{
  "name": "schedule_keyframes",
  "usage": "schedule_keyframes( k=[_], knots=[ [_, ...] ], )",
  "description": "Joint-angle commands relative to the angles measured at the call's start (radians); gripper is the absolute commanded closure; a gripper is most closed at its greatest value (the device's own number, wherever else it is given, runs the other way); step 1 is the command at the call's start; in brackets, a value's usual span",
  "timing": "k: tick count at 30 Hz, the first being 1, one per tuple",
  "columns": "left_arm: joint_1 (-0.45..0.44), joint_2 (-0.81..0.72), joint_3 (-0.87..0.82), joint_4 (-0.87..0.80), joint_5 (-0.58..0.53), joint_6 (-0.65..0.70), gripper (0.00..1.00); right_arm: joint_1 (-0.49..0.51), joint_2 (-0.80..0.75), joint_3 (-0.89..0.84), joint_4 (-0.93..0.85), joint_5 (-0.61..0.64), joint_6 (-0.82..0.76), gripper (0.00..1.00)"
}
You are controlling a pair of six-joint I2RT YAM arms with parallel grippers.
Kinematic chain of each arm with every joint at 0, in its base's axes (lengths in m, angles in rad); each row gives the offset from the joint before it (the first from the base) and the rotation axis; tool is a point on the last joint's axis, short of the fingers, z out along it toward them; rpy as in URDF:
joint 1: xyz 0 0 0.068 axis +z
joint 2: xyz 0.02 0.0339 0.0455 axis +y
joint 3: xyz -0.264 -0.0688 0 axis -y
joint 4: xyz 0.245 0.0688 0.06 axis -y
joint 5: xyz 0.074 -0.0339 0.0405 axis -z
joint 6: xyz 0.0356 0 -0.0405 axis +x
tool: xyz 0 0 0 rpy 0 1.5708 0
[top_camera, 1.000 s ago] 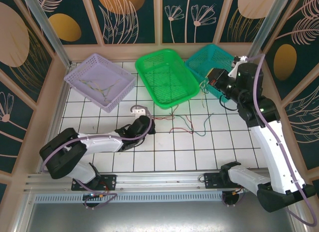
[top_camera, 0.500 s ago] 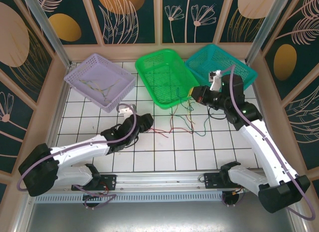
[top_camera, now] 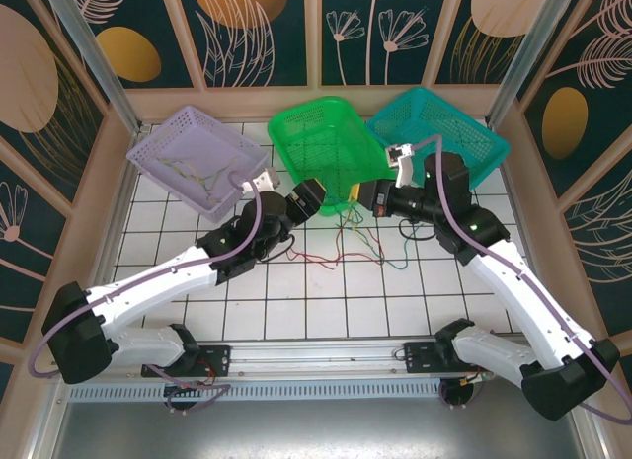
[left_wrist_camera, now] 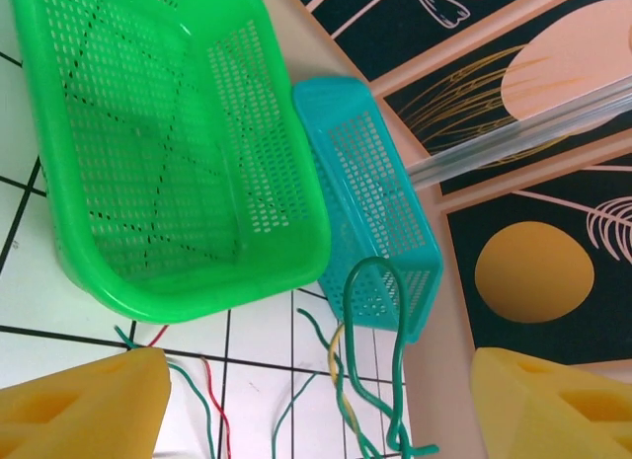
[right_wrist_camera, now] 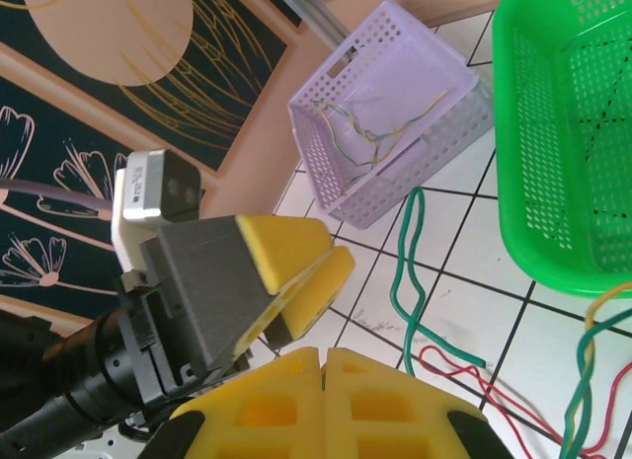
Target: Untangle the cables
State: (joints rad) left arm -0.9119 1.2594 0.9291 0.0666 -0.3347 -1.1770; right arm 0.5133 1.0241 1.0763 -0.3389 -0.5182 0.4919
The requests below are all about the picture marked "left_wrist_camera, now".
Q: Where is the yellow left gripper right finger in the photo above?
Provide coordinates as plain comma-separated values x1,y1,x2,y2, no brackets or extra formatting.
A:
467,346,632,459

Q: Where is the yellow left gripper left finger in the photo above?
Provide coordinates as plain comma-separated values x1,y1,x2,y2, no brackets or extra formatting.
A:
0,346,173,459

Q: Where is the green cable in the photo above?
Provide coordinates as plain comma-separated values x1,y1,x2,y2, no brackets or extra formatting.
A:
114,324,219,459
271,370,320,455
342,256,441,459

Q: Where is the red cable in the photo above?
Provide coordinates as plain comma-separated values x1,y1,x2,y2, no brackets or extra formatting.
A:
147,324,235,459

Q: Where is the yellow cable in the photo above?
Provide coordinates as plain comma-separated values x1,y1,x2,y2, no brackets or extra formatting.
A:
326,324,369,448

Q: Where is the bundle of coloured wires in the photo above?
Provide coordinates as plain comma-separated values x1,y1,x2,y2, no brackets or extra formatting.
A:
296,307,348,412

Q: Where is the green plastic basket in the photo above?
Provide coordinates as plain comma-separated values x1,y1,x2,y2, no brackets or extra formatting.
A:
7,0,334,327

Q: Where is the clear plastic tube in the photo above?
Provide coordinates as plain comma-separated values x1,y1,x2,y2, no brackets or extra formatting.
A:
407,77,632,191

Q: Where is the teal plastic basket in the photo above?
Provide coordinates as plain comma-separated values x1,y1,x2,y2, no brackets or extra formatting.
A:
290,76,445,344

